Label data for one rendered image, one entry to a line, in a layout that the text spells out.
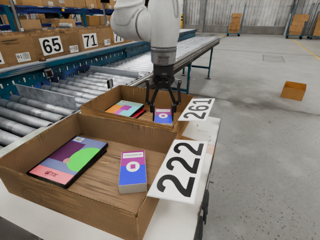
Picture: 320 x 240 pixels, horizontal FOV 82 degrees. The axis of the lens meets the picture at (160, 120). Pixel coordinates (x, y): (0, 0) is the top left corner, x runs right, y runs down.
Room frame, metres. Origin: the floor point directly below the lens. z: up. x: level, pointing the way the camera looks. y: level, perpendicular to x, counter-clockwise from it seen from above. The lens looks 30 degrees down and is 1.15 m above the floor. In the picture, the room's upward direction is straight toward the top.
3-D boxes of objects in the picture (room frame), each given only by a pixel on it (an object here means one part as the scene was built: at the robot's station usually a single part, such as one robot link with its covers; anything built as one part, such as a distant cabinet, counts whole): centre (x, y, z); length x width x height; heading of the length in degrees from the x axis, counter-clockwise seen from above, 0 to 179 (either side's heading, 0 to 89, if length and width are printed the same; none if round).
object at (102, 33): (1.85, 0.69, 0.96); 0.39 x 0.29 x 0.17; 154
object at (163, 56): (0.68, -0.01, 1.03); 0.09 x 0.09 x 0.06
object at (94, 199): (0.39, 0.17, 0.80); 0.38 x 0.28 x 0.10; 70
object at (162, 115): (0.68, -0.01, 0.77); 0.13 x 0.07 x 0.04; 0
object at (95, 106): (0.69, 0.08, 0.80); 0.38 x 0.28 x 0.10; 67
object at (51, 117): (0.84, 0.67, 0.72); 0.52 x 0.05 x 0.05; 65
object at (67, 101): (0.93, 0.63, 0.76); 0.46 x 0.01 x 0.09; 65
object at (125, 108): (0.74, 0.17, 0.78); 0.19 x 0.14 x 0.02; 157
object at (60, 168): (0.43, 0.27, 0.78); 0.19 x 0.14 x 0.02; 160
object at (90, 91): (1.14, 0.53, 0.72); 0.52 x 0.05 x 0.05; 65
